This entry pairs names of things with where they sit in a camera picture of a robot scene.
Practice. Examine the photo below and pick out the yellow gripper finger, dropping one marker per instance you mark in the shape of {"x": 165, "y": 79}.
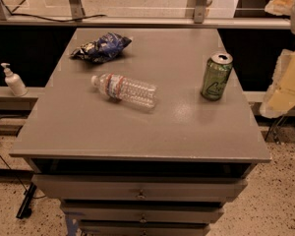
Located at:
{"x": 280, "y": 95}
{"x": 279, "y": 7}

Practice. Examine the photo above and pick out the clear plastic water bottle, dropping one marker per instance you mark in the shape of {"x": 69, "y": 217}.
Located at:
{"x": 123, "y": 88}

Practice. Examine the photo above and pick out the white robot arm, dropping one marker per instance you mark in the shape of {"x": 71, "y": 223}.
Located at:
{"x": 280, "y": 95}

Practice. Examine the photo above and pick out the white pump dispenser bottle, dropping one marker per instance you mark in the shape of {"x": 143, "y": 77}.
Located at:
{"x": 14, "y": 81}

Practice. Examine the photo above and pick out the green soda can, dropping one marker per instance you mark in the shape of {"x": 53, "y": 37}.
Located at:
{"x": 218, "y": 68}

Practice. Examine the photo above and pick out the grey drawer cabinet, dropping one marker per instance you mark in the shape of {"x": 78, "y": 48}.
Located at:
{"x": 119, "y": 169}

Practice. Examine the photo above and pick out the blue chip bag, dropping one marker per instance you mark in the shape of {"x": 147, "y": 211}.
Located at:
{"x": 105, "y": 49}

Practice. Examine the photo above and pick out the black floor bracket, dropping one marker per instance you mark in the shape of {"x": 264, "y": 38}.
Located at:
{"x": 25, "y": 210}

